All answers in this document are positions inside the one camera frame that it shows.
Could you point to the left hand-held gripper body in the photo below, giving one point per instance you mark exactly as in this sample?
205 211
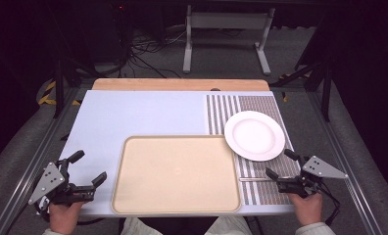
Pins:
53 182

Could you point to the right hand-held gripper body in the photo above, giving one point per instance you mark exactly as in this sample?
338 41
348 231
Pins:
319 168

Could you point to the silver metal utensil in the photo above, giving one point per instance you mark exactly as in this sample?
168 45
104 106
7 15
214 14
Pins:
254 179

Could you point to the person's left hand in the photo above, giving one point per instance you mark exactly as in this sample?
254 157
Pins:
64 217

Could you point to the person's right hand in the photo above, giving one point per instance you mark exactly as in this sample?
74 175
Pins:
308 209

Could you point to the white round plate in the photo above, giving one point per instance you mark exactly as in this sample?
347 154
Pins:
254 135

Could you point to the striped woven placemat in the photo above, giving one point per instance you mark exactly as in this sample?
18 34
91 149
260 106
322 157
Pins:
264 104

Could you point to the yellow black floor tape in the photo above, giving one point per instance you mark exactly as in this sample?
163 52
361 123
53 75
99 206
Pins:
46 98

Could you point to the person's legs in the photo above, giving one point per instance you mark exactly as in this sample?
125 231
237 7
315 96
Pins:
231 228

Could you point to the pale blue table cover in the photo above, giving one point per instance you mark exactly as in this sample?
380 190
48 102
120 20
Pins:
133 114

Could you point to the black tripod stand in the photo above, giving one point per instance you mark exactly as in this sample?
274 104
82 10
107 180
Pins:
58 81
326 84

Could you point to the beige plastic tray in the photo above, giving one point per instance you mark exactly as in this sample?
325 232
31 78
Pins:
175 174

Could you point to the wooden table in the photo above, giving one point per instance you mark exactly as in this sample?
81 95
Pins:
169 84

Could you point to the dark equipment with red light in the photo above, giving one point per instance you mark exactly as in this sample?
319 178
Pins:
121 29

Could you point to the grey metal stand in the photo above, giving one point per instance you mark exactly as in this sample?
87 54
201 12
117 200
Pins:
228 20

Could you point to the aluminium frame rail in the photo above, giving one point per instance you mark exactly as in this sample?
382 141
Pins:
35 163
345 156

